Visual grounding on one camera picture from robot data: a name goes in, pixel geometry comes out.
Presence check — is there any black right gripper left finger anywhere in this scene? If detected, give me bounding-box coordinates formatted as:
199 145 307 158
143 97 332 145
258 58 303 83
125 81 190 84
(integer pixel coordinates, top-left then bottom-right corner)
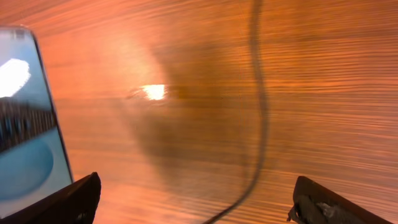
1 172 101 224

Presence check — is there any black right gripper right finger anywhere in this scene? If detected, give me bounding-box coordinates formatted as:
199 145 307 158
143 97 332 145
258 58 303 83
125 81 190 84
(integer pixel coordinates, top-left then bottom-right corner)
287 176 392 224

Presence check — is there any teal screen smartphone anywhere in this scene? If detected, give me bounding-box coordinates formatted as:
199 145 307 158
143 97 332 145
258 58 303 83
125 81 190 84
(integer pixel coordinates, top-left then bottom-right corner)
1 26 73 218

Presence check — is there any black USB charger cable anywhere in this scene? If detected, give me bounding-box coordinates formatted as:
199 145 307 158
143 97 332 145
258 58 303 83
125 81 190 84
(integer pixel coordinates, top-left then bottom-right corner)
201 0 270 224

